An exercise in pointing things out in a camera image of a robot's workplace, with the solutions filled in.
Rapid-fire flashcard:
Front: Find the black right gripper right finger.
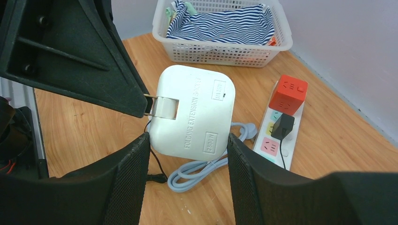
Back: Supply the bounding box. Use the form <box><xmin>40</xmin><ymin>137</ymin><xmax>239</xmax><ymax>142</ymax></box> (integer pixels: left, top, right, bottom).
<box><xmin>227</xmin><ymin>134</ymin><xmax>398</xmax><ymax>225</ymax></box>

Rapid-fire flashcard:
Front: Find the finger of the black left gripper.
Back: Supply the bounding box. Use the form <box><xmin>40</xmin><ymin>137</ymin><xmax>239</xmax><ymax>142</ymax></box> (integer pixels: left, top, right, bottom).
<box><xmin>0</xmin><ymin>0</ymin><xmax>149</xmax><ymax>118</ymax></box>

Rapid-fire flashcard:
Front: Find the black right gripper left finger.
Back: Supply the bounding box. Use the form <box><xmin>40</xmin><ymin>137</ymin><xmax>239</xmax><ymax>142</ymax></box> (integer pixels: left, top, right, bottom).
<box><xmin>0</xmin><ymin>132</ymin><xmax>150</xmax><ymax>225</ymax></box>

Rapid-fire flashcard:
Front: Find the white colourful power strip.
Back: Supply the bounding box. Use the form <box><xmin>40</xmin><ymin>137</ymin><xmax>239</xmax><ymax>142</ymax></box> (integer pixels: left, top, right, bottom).
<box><xmin>252</xmin><ymin>81</ymin><xmax>306</xmax><ymax>172</ymax></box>

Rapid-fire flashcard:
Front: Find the black power adapter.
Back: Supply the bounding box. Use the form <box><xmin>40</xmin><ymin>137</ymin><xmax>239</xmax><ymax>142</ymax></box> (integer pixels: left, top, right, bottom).
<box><xmin>271</xmin><ymin>113</ymin><xmax>295</xmax><ymax>141</ymax></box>

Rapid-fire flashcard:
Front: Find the red cube socket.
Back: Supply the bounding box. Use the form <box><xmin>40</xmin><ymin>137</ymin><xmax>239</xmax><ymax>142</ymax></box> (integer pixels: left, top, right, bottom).
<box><xmin>268</xmin><ymin>75</ymin><xmax>308</xmax><ymax>116</ymax></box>

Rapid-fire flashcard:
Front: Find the white square adapter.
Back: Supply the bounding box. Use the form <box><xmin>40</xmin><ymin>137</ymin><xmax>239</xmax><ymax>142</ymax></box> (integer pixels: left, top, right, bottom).
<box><xmin>149</xmin><ymin>65</ymin><xmax>236</xmax><ymax>161</ymax></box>

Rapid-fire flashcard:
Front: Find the white plastic basket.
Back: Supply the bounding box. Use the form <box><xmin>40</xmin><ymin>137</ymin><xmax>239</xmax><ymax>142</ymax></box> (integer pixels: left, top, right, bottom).
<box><xmin>153</xmin><ymin>0</ymin><xmax>293</xmax><ymax>68</ymax></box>

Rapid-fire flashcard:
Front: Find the striped cloth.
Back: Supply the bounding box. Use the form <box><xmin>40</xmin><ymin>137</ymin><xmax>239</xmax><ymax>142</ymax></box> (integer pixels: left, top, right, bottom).
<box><xmin>166</xmin><ymin>0</ymin><xmax>275</xmax><ymax>45</ymax></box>

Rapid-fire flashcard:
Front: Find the thin black usb cable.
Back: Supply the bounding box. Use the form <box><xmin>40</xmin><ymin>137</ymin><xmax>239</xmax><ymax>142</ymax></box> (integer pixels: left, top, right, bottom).
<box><xmin>143</xmin><ymin>119</ymin><xmax>168</xmax><ymax>184</ymax></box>

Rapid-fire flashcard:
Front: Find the black adapter cable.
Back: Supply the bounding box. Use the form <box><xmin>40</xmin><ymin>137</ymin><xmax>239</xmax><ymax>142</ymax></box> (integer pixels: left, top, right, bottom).
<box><xmin>279</xmin><ymin>139</ymin><xmax>287</xmax><ymax>170</ymax></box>

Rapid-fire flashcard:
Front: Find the light blue coiled cable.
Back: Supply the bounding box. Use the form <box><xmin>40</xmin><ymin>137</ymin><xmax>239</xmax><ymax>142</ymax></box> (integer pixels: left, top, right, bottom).
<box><xmin>167</xmin><ymin>122</ymin><xmax>258</xmax><ymax>193</ymax></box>

